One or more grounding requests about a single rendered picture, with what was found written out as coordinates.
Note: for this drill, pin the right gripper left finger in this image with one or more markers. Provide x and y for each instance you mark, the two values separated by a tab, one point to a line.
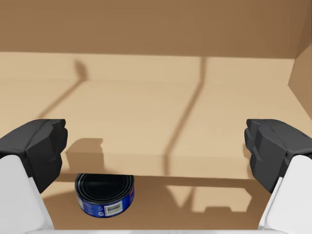
22	175

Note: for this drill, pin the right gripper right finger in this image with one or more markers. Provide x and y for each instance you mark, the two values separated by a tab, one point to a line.
290	175

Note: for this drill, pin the blue flat can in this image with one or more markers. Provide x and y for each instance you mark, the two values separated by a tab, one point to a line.
107	197

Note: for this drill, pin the pale wooden shelf unit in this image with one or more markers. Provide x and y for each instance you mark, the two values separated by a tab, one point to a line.
156	97

